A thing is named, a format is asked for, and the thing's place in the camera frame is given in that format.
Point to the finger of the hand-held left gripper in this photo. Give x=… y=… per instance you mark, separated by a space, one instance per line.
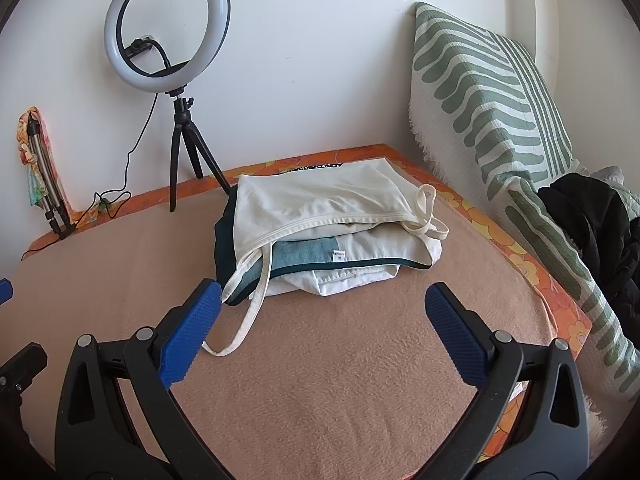
x=4 y=291
x=22 y=367

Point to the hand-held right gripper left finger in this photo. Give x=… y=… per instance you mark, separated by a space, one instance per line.
x=187 y=335

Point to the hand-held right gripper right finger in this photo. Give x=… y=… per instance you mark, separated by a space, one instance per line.
x=457 y=342

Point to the folded silver tripod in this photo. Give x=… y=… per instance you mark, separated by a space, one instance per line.
x=59 y=222

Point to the orange floral bed sheet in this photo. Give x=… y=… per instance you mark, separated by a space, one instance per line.
x=530 y=260

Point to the peach blanket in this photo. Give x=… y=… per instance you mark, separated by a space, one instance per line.
x=350 y=385

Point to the white folded garment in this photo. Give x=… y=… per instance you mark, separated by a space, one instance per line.
x=340 y=280

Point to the white teal-trimmed shirt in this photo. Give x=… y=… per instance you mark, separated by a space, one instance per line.
x=300 y=256

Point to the colourful patterned cloth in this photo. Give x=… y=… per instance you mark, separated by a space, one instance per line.
x=30 y=130

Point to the black jacket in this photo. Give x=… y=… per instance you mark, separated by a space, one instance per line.
x=590 y=220

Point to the black mini tripod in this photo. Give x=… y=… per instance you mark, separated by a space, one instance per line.
x=182 y=125

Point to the green striped white blanket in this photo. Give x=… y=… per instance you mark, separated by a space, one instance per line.
x=480 y=85

